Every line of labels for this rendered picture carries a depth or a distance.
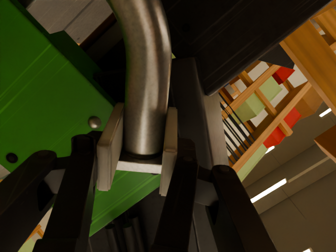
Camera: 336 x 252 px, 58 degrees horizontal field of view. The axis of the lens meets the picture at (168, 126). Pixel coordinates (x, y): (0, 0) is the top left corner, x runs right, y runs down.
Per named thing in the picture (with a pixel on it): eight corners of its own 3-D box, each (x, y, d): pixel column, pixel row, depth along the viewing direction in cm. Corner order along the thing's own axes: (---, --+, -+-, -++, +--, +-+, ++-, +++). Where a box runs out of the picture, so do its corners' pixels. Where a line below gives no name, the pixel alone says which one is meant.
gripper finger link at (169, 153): (163, 149, 16) (177, 151, 16) (167, 106, 22) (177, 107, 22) (158, 196, 17) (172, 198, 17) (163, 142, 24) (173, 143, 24)
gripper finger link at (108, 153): (109, 192, 17) (96, 191, 17) (125, 138, 24) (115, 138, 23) (110, 145, 16) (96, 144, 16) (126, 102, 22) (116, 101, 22)
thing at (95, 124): (107, 119, 26) (103, 125, 24) (97, 128, 26) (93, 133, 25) (96, 109, 25) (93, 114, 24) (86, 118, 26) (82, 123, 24)
